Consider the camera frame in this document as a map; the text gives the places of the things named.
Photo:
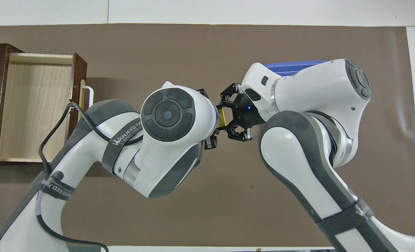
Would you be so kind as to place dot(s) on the yellow cube block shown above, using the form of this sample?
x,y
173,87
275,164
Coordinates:
x,y
222,119

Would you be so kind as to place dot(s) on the wooden drawer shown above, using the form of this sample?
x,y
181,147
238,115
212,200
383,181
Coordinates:
x,y
36,105

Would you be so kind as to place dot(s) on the brown table mat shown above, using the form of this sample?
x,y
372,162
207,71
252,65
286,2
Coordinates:
x,y
193,45

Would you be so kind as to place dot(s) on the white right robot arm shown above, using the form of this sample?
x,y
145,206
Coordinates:
x,y
316,87

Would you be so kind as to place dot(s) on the blue plastic tray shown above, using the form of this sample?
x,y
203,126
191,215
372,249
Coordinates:
x,y
288,68

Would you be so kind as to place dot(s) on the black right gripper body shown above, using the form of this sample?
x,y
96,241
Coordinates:
x,y
246,113

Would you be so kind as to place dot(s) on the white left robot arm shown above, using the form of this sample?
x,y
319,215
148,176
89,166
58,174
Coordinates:
x,y
151,164

